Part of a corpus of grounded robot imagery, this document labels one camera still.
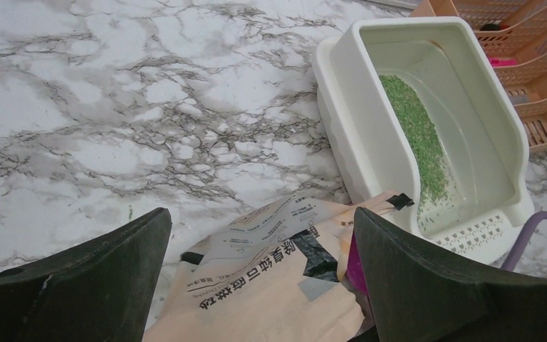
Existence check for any orange mesh file organizer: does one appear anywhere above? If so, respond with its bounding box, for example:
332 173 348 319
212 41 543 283
411 1 547 152

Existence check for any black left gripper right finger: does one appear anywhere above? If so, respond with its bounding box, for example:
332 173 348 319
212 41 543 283
354 207 547 341

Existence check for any orange cat litter bag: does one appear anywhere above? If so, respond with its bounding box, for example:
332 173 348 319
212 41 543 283
142 191 416 342

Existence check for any green cat litter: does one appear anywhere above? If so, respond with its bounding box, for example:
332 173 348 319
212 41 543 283
380 76 448 204

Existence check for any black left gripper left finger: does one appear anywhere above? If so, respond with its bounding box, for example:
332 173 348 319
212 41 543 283
0 207 172 341

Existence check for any white plastic litter box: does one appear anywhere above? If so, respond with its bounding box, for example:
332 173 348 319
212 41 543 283
312 16 533 264

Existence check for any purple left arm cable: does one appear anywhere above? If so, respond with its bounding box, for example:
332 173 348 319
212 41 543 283
501 211 547 272

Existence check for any magenta plastic litter scoop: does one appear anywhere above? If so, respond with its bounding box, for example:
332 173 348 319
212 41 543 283
345 234 368 296

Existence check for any pink marker pen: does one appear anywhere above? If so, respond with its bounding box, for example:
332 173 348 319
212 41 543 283
488 58 519 68

